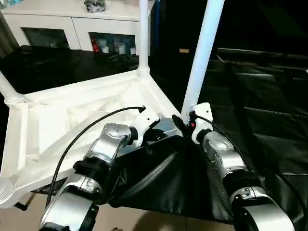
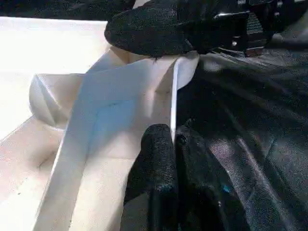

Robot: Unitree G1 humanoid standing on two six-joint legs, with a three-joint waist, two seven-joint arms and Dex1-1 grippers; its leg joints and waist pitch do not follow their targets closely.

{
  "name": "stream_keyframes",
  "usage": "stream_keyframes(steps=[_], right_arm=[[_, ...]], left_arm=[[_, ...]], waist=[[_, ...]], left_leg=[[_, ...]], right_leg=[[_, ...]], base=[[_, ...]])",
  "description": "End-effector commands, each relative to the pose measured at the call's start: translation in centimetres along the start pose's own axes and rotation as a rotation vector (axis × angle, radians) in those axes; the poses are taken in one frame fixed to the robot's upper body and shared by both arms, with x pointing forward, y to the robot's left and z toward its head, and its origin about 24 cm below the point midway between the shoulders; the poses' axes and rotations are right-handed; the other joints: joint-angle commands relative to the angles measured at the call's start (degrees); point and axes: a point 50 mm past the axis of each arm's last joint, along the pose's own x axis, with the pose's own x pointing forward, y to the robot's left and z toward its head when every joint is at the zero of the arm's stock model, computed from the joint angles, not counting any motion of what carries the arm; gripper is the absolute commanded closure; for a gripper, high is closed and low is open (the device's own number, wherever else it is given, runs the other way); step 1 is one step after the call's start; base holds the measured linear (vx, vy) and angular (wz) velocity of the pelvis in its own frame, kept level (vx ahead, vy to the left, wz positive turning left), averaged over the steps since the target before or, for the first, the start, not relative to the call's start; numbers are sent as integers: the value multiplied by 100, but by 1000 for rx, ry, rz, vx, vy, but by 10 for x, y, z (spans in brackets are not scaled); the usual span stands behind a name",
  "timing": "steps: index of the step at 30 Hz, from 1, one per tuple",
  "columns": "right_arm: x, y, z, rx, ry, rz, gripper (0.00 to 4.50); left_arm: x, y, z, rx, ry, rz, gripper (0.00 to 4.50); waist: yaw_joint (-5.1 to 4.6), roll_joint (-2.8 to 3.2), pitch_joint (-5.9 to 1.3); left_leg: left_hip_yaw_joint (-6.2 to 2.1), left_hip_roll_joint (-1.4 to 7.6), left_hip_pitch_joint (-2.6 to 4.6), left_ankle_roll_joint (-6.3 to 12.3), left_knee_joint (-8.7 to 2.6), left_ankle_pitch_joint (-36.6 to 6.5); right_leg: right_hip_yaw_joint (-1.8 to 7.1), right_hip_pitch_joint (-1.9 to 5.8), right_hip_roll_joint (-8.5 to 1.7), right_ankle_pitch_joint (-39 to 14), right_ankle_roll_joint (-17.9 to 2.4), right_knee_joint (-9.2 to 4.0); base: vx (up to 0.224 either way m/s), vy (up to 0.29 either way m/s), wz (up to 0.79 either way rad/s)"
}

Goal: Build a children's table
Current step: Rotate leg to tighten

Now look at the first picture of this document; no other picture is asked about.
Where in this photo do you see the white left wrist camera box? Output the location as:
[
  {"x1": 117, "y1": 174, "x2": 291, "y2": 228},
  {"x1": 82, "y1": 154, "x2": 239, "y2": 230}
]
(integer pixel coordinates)
[{"x1": 129, "y1": 107, "x2": 162, "y2": 146}]

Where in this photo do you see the dark glass bowl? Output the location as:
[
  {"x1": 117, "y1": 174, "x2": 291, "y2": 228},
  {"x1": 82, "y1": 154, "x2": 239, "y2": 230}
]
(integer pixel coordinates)
[{"x1": 84, "y1": 0, "x2": 108, "y2": 13}]

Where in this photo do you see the large black furniture piece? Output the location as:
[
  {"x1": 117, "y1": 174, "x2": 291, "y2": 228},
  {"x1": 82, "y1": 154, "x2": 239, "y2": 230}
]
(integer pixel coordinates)
[{"x1": 153, "y1": 0, "x2": 308, "y2": 61}]

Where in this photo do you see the black mat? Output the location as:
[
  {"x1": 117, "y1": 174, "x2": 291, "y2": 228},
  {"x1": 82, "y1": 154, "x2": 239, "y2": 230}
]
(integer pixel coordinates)
[{"x1": 0, "y1": 44, "x2": 308, "y2": 224}]

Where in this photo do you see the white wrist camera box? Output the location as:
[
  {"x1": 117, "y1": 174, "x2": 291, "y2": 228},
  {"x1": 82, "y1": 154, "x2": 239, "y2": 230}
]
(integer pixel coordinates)
[
  {"x1": 129, "y1": 107, "x2": 162, "y2": 146},
  {"x1": 189, "y1": 103, "x2": 215, "y2": 144}
]

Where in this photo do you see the white plastic table leg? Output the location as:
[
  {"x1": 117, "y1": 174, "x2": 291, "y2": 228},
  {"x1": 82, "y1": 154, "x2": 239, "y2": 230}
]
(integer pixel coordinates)
[
  {"x1": 137, "y1": 0, "x2": 151, "y2": 75},
  {"x1": 181, "y1": 0, "x2": 226, "y2": 118},
  {"x1": 0, "y1": 70, "x2": 26, "y2": 104},
  {"x1": 0, "y1": 177, "x2": 18, "y2": 205}
]

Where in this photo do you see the white cabinet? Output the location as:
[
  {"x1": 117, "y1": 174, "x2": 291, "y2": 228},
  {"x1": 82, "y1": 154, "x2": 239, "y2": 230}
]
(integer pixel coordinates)
[{"x1": 2, "y1": 0, "x2": 155, "y2": 56}]

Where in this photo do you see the grey curtain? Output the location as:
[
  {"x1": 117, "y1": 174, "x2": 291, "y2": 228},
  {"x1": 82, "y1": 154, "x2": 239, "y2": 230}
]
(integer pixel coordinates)
[{"x1": 0, "y1": 14, "x2": 20, "y2": 56}]

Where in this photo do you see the white plastic table top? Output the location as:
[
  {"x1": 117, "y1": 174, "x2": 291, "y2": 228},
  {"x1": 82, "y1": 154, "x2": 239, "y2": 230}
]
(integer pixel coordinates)
[{"x1": 0, "y1": 67, "x2": 186, "y2": 208}]

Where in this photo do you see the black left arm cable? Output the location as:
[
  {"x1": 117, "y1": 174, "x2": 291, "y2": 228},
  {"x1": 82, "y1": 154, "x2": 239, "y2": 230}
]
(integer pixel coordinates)
[{"x1": 46, "y1": 106, "x2": 146, "y2": 212}]

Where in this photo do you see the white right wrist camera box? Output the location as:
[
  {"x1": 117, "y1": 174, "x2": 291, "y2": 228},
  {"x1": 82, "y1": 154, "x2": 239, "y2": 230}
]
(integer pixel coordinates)
[{"x1": 189, "y1": 103, "x2": 215, "y2": 144}]

